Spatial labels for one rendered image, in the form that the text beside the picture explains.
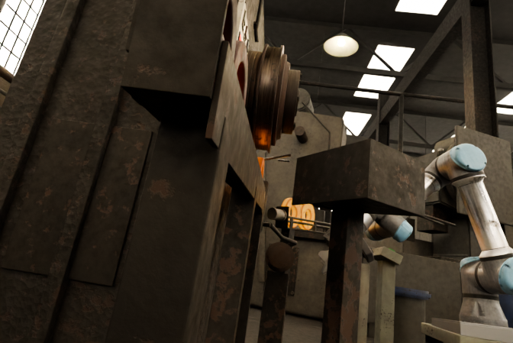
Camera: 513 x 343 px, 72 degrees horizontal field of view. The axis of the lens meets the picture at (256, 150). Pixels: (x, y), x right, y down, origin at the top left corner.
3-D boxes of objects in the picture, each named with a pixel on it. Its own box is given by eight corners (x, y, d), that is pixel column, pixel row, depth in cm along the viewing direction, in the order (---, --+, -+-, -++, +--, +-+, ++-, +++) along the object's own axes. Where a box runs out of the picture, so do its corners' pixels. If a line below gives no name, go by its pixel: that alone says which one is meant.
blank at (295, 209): (281, 195, 182) (286, 195, 180) (296, 199, 194) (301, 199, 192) (279, 226, 178) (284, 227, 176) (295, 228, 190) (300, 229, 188)
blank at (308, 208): (296, 199, 194) (301, 199, 192) (310, 202, 205) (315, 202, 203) (295, 228, 190) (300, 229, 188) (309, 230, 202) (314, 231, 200)
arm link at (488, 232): (510, 291, 130) (456, 152, 148) (546, 291, 116) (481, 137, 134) (482, 297, 127) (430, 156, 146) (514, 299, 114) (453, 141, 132)
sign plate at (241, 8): (230, 43, 112) (239, -3, 118) (237, 84, 137) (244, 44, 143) (237, 43, 112) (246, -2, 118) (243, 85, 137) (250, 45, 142)
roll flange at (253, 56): (224, 124, 129) (245, 17, 144) (236, 161, 174) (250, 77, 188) (252, 127, 128) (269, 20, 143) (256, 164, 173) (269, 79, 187)
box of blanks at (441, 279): (357, 336, 297) (362, 241, 321) (318, 319, 375) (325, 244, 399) (463, 350, 315) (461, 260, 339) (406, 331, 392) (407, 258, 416)
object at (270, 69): (252, 127, 128) (269, 20, 143) (256, 164, 173) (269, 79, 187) (269, 129, 128) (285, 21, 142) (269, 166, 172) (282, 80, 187)
